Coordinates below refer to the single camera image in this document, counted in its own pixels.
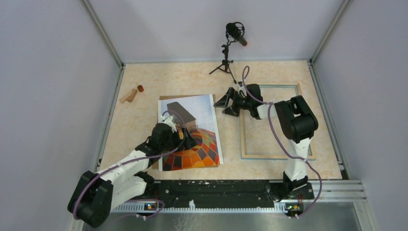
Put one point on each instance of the wooden block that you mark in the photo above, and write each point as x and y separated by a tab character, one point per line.
132	96
123	98

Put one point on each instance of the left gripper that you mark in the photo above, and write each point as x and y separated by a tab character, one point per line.
188	142

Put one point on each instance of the hot air balloon photo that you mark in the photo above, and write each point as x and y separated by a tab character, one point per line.
204	153

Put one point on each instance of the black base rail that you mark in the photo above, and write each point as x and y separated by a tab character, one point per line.
227	194

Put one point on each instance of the black microphone on tripod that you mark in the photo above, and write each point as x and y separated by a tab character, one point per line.
235	32

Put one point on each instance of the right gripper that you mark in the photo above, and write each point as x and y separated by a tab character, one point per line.
232	94

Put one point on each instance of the small brown cylinder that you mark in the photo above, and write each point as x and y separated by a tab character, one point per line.
140	88

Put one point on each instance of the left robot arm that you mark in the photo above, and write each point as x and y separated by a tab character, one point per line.
97	194

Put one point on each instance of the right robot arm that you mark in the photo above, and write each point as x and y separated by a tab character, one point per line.
298	124

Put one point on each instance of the wooden picture frame blue edge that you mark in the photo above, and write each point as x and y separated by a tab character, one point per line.
257	139

